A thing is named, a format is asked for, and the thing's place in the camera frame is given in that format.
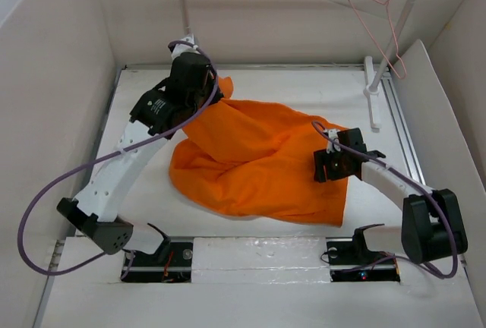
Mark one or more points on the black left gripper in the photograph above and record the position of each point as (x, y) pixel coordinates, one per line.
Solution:
(212, 83)

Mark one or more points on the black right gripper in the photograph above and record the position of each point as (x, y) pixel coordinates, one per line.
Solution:
(322, 157)

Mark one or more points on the orange trousers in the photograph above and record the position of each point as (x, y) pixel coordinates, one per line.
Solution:
(245, 158)

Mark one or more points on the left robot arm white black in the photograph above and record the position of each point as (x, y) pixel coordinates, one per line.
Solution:
(160, 112)

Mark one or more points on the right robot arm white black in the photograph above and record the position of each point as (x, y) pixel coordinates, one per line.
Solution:
(431, 228)

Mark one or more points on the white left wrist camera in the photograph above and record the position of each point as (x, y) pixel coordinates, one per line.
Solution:
(183, 45)

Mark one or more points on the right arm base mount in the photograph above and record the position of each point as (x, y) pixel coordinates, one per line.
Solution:
(350, 261)

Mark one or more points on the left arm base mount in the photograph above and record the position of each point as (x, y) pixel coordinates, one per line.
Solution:
(175, 267)

